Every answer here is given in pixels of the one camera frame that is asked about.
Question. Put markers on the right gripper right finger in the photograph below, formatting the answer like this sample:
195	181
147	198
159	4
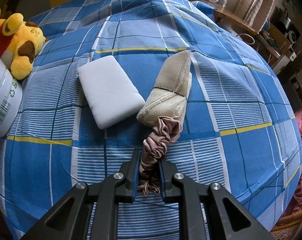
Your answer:
207	211

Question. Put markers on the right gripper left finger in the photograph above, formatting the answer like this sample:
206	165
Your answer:
90	211

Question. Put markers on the pink satin scrunchie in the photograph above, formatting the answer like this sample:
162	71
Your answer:
166	132

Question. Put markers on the white foam sponge block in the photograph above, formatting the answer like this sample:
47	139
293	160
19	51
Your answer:
110	94

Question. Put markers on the beige mesh cloth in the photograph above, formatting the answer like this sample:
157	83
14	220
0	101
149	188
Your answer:
170	92

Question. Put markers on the wicker chair edge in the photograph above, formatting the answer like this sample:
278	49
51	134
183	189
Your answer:
288	227

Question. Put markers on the blue plaid bed quilt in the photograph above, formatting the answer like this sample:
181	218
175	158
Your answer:
239	128

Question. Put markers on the white metal formula can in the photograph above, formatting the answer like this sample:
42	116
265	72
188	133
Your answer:
10	99

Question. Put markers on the wooden chair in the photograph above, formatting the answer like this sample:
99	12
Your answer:
278	47

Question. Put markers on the yellow giraffe plush toy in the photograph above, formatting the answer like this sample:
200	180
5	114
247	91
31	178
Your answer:
20	42

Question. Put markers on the wooden desk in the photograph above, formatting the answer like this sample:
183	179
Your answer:
223	13

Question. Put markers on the beige window curtain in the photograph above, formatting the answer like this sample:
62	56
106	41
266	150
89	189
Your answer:
254	12

